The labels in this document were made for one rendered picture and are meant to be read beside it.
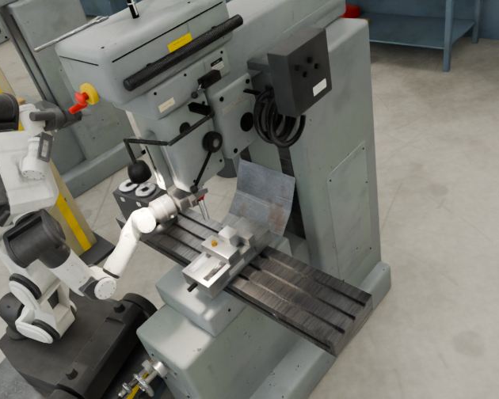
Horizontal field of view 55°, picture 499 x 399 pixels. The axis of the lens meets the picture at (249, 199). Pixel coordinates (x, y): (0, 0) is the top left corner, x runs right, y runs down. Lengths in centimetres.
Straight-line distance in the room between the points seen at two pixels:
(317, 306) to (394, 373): 102
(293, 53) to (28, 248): 97
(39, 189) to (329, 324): 102
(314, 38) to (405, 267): 185
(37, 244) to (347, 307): 100
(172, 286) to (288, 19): 113
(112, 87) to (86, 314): 144
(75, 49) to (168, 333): 116
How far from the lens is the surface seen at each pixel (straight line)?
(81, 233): 372
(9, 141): 165
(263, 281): 181
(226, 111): 164
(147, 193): 207
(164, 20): 144
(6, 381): 278
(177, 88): 149
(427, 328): 280
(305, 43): 150
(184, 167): 160
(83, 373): 227
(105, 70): 134
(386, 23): 572
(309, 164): 190
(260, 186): 210
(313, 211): 205
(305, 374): 244
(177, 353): 197
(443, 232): 328
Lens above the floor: 228
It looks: 38 degrees down
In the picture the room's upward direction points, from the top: 15 degrees counter-clockwise
